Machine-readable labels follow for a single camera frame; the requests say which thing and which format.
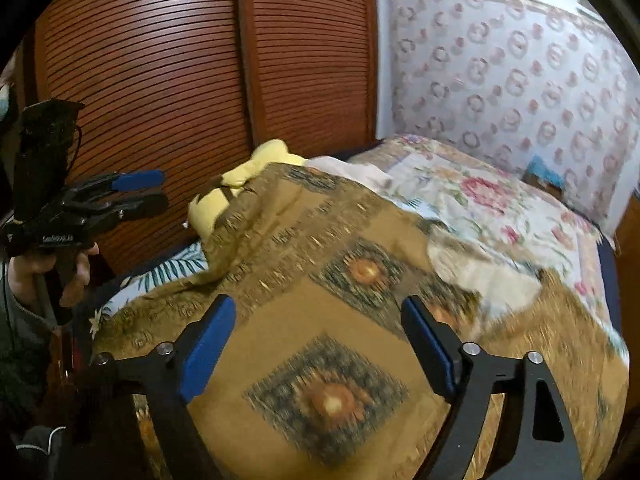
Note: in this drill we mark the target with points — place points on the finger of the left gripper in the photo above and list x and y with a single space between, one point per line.
100 218
100 187

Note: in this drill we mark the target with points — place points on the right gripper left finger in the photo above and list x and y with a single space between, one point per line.
170 376

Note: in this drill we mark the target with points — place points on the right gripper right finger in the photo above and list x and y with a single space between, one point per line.
534 440

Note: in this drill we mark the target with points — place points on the brown patterned cloth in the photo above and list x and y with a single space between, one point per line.
318 379

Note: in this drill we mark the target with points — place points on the dark sleeved left forearm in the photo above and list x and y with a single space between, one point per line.
25 355

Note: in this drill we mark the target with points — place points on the yellow plush toy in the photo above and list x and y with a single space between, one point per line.
206 210

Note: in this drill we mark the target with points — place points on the palm leaf bedsheet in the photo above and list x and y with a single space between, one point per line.
121 292

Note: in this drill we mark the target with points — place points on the wooden louvered wardrobe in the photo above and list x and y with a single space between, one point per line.
191 87

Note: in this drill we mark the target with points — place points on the floral quilt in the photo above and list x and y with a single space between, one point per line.
498 210

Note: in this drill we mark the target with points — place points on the box with blue cloth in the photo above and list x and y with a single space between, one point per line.
538 175

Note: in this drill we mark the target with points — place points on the pink beige pillow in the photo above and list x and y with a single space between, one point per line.
367 174

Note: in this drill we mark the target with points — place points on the patterned lace curtain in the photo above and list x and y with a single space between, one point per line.
509 81

